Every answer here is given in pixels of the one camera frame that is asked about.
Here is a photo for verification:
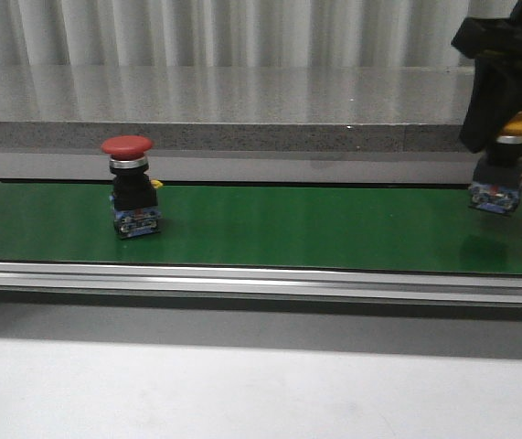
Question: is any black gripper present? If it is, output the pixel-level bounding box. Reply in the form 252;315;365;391
452;1;522;153

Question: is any yellow mushroom push button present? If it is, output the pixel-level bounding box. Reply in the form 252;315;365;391
468;112;522;216

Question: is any red mushroom push button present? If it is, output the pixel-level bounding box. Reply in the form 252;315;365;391
101;135;162;239

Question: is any green conveyor belt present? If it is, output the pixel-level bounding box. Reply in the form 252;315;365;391
0;182;522;274

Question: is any grey speckled stone counter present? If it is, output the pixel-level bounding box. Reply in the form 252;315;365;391
0;65;478;185

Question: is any white pleated curtain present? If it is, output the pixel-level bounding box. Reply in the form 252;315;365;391
0;0;514;68

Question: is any silver conveyor frame rail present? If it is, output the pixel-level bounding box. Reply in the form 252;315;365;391
0;262;522;306

